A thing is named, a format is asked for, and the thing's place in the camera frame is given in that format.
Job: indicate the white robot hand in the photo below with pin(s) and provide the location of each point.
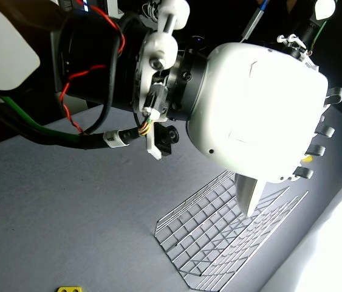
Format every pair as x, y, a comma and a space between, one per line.
258, 106

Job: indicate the yellow rectangular brick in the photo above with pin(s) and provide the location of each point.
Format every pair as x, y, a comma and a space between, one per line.
308, 158

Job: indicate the grey hub adapter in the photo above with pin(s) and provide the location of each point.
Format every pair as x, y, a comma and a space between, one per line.
251, 25

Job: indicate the black device with purple light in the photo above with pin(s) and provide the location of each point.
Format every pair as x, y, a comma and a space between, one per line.
199, 39

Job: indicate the white cabinet with light strip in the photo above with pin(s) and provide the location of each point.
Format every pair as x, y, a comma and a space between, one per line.
113, 6

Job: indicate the grey table cloth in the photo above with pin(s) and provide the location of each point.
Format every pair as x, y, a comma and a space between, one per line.
67, 197

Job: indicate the yellow block with holes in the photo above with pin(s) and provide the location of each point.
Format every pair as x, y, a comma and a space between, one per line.
69, 289

